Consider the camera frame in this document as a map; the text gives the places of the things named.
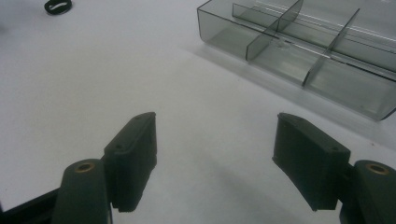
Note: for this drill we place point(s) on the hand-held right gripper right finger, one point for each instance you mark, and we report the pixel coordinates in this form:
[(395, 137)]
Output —
[(311, 168)]

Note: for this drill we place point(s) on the clear grey divided organizer box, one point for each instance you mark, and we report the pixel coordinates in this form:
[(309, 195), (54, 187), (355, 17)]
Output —
[(299, 46)]

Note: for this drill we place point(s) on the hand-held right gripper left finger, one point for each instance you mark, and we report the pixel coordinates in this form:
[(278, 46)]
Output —
[(130, 161)]

